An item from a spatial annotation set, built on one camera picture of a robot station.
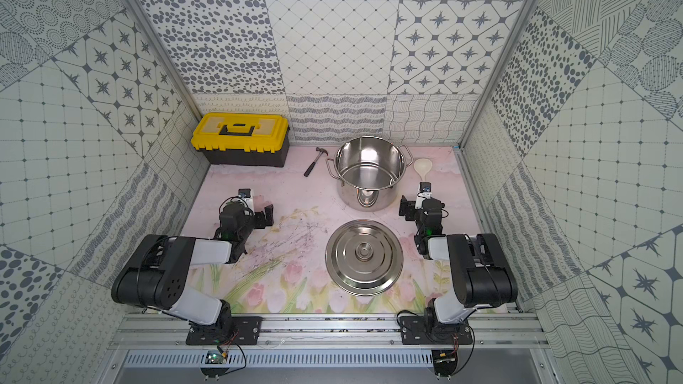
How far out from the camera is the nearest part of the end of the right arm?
73 centimetres

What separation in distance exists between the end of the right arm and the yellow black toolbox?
1.81ft

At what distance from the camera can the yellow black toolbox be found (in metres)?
1.03
